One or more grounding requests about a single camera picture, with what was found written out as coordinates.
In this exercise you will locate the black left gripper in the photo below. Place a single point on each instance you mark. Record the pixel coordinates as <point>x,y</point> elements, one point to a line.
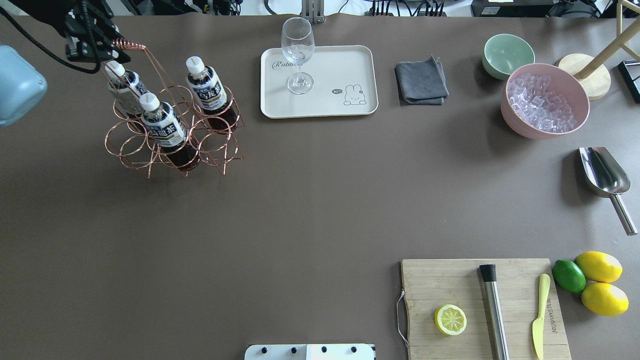
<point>90,36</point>

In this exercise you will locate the copper wire bottle basket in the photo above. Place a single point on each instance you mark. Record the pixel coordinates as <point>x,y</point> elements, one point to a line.
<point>130,141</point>

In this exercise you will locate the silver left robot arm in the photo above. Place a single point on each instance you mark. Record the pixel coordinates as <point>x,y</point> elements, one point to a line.
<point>90,33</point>

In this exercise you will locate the tea bottle white cap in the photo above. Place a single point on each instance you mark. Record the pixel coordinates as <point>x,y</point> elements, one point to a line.
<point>126,87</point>
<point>169,133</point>
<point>211,95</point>

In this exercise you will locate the clear wine glass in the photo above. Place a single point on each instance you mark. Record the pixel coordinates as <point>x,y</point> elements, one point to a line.
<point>297,45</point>

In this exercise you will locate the cream rabbit tray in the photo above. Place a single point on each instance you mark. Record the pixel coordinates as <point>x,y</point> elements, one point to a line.
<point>344,83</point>

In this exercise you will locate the grey folded cloth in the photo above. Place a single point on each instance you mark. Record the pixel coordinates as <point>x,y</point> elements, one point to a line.
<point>422,82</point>

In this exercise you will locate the green bowl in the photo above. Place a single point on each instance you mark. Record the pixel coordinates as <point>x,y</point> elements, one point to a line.
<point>504,53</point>

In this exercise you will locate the bamboo cutting board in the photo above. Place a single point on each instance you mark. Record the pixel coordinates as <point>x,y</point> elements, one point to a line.
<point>429,284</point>

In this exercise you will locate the clear ice cubes pile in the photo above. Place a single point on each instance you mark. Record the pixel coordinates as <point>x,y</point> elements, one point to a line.
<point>530,97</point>

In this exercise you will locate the pink bowl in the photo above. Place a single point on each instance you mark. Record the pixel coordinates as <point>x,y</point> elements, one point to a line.
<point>561,82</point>

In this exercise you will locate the half lemon slice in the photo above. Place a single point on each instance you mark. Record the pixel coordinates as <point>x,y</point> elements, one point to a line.
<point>450,320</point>

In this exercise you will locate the steel muddler black tip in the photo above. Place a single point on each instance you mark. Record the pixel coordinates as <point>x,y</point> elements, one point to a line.
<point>497,329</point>

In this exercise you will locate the wooden cup tree stand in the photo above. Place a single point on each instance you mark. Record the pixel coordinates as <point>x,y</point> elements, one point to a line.
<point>591,72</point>

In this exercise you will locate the yellow plastic knife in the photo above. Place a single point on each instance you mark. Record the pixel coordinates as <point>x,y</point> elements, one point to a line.
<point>537,325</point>

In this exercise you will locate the steel ice scoop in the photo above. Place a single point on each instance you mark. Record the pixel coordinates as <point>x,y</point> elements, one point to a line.
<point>607,179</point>

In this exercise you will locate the green lime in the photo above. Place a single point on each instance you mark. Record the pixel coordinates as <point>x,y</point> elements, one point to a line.
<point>569,276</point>

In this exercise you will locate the dark glass rack tray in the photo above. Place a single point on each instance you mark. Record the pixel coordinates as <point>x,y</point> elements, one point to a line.
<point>631,81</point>

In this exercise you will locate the yellow lemon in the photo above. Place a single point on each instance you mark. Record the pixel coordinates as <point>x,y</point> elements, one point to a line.
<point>605,299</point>
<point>599,266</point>

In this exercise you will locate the aluminium frame post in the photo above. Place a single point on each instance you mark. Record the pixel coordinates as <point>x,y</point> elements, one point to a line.
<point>313,11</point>

